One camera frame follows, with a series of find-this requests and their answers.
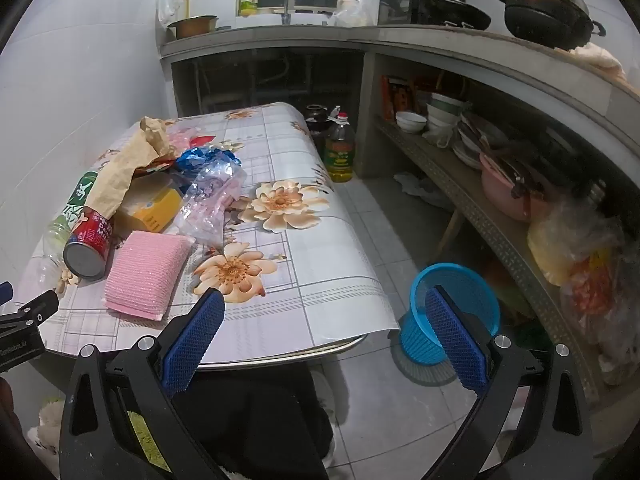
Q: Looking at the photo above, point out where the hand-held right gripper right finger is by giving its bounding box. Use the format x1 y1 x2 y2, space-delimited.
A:
424 285 595 480

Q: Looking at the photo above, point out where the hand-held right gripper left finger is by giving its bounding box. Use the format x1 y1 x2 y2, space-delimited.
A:
59 287 231 480

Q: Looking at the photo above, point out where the blue plastic basket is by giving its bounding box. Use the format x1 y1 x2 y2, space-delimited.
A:
398 262 502 365

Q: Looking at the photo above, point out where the pink scouring sponge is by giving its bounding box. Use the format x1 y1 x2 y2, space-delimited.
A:
104 230 195 322

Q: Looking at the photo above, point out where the red drink can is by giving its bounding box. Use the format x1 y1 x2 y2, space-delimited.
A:
63 206 117 282

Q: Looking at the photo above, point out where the green label plastic bottle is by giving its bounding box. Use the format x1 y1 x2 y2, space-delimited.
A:
37 170 101 291

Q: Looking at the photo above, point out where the yellow white carton box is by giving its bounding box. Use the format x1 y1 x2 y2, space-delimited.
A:
117 172 183 235

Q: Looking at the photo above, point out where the clear plastic zip bag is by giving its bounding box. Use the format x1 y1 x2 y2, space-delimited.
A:
175 162 248 247

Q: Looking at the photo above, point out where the brown paper bag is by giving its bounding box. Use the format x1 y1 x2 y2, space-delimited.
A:
85 116 178 221

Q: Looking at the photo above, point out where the blue wrapper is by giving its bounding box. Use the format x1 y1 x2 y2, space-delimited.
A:
175 141 246 177

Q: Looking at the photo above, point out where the pink red snack wrapper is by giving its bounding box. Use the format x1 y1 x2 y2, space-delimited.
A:
165 127 217 171

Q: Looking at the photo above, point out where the person's left forearm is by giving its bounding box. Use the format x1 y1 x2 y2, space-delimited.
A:
0 375 25 480

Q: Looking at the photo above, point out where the person's dark trouser leg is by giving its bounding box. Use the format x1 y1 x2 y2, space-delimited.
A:
172 365 335 480

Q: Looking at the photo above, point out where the wooden shelf leg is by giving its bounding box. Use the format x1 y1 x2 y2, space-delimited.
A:
435 207 466 261

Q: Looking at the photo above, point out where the person's white shoe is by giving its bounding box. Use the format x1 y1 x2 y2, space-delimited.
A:
310 372 337 462

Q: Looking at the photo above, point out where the plastic bag with orange contents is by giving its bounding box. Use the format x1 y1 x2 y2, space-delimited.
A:
560 255 640 376

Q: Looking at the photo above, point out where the plastic bag with yellow contents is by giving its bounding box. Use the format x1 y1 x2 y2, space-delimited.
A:
527 200 626 286

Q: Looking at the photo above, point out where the pink plastic basin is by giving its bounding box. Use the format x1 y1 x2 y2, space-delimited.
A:
479 152 551 222

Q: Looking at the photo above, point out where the white rag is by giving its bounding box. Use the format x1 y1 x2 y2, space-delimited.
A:
393 171 451 208

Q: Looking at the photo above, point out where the cooking oil bottle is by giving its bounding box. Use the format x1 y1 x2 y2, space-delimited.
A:
324 106 357 183

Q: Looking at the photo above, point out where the white bowl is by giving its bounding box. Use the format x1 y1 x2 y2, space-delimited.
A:
396 111 428 134

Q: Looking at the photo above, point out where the stack of bowls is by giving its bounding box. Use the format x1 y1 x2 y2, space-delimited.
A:
425 92 473 133

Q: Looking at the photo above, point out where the red box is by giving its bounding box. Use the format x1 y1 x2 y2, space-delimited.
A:
381 75 416 121

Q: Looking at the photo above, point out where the dark ceramic jar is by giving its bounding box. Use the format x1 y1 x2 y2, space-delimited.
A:
305 104 335 148

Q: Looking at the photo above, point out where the concrete kitchen counter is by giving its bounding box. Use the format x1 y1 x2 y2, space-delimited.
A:
160 24 640 171

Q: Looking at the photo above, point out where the copper metal basin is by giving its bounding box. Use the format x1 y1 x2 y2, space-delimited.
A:
167 15 219 40

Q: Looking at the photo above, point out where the pink towel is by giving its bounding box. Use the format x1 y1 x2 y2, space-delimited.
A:
570 42 626 83

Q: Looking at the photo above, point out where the black frying pan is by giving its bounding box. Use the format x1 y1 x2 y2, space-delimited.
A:
387 0 493 31

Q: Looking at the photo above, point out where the black lidded pot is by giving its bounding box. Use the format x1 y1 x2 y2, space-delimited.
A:
494 0 607 51

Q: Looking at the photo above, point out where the white plastic bag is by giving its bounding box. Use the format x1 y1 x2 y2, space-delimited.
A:
327 0 376 28

